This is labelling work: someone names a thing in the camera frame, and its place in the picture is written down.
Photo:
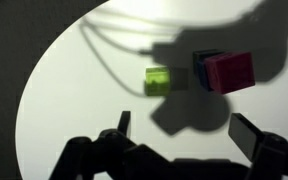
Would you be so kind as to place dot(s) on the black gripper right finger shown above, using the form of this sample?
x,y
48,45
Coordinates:
x,y
245,135

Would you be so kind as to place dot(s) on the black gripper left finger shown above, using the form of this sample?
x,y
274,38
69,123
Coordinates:
x,y
124,122

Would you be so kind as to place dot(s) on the green block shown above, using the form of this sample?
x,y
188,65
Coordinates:
x,y
157,81

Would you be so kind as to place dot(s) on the pink block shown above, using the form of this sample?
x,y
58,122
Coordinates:
x,y
230,72

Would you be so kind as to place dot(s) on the blue block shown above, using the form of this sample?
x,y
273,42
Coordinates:
x,y
199,67

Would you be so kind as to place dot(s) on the round white table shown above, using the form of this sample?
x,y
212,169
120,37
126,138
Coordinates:
x,y
96,68

